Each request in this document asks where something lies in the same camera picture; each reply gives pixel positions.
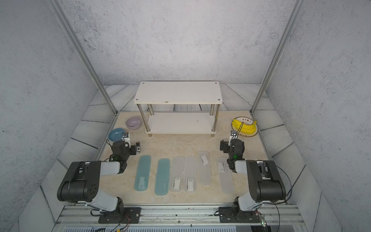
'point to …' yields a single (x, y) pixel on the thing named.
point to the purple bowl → (133, 122)
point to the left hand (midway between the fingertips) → (133, 141)
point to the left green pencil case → (142, 173)
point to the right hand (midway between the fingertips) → (232, 139)
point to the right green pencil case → (163, 175)
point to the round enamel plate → (244, 135)
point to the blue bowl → (115, 134)
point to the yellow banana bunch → (245, 129)
